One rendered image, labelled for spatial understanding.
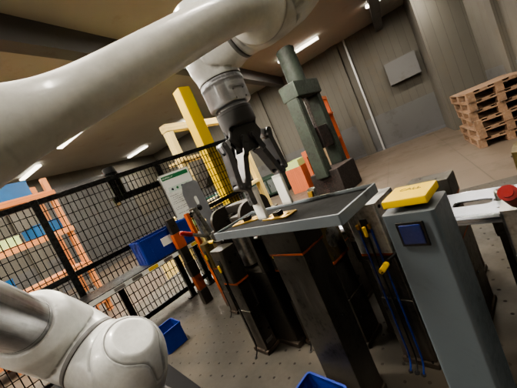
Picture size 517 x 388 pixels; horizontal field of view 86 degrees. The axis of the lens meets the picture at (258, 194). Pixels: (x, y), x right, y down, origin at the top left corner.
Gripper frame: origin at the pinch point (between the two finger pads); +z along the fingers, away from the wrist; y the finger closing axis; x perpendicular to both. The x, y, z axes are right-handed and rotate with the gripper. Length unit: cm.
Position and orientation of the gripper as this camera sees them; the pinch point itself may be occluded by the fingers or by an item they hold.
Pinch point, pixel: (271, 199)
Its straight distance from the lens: 58.8
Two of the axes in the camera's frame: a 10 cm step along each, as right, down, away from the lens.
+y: 7.2, -3.8, 5.8
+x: -5.7, 1.6, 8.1
